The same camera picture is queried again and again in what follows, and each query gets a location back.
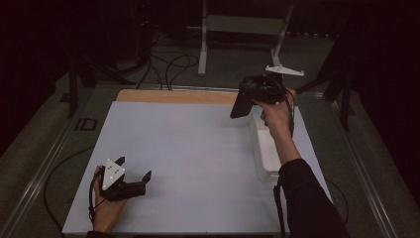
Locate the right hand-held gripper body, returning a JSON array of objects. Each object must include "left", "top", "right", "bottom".
[{"left": 252, "top": 63, "right": 305, "bottom": 105}]

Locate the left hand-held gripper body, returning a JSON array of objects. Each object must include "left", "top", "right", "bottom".
[{"left": 98, "top": 159, "right": 148, "bottom": 202}]

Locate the white plastic bin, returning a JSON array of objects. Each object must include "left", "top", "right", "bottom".
[{"left": 250, "top": 104, "right": 285, "bottom": 183}]

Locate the person's right hand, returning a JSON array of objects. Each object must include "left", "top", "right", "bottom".
[{"left": 254, "top": 88, "right": 297, "bottom": 134}]

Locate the person's left hand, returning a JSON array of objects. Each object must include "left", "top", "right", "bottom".
[{"left": 92, "top": 166, "right": 129, "bottom": 234}]

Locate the white table cover sheet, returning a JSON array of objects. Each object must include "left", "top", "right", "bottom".
[{"left": 61, "top": 100, "right": 333, "bottom": 236}]

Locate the white metal stand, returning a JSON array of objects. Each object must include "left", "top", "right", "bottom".
[{"left": 197, "top": 0, "right": 295, "bottom": 76}]

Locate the left hand-held gripper cable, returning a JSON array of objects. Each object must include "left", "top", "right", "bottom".
[{"left": 87, "top": 171, "right": 104, "bottom": 230}]

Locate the black floor cable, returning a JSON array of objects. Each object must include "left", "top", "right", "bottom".
[
  {"left": 43, "top": 145, "right": 96, "bottom": 234},
  {"left": 163, "top": 54, "right": 200, "bottom": 91},
  {"left": 136, "top": 33, "right": 166, "bottom": 91},
  {"left": 324, "top": 178, "right": 351, "bottom": 226}
]

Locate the metal floor rail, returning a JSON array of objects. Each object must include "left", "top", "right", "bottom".
[
  {"left": 329, "top": 98, "right": 399, "bottom": 238},
  {"left": 0, "top": 87, "right": 97, "bottom": 238}
]

